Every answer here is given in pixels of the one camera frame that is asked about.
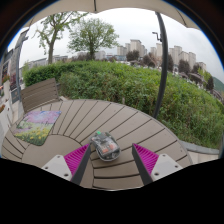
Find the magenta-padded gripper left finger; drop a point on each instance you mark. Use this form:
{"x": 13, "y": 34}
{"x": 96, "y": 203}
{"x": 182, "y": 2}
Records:
{"x": 76, "y": 159}

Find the transparent computer mouse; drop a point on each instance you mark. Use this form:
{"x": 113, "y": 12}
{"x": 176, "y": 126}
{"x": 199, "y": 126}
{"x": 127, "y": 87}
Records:
{"x": 106, "y": 147}

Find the thin leaning tree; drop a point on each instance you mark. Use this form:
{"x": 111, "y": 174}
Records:
{"x": 51, "y": 40}

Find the dark grey tall pylon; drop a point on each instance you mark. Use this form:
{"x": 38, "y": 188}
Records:
{"x": 17, "y": 63}

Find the flower print mouse pad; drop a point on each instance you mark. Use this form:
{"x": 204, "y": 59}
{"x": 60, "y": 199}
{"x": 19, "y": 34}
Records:
{"x": 36, "y": 127}

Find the distant apartment buildings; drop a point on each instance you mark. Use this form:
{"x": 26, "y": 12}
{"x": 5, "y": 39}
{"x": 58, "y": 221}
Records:
{"x": 180, "y": 56}

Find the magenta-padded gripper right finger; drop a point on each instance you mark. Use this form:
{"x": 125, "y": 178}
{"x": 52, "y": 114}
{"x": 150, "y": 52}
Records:
{"x": 146, "y": 159}

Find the brown slatted outdoor chair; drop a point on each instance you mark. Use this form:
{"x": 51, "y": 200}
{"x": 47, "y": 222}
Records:
{"x": 39, "y": 94}

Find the round leafy tree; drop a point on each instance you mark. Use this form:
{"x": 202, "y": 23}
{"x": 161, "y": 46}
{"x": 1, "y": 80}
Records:
{"x": 92, "y": 35}

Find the beige cantilever patio umbrella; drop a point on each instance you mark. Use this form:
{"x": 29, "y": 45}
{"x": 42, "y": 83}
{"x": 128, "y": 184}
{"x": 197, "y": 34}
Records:
{"x": 163, "y": 66}

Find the green hedge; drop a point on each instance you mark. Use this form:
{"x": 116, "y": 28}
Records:
{"x": 126, "y": 86}

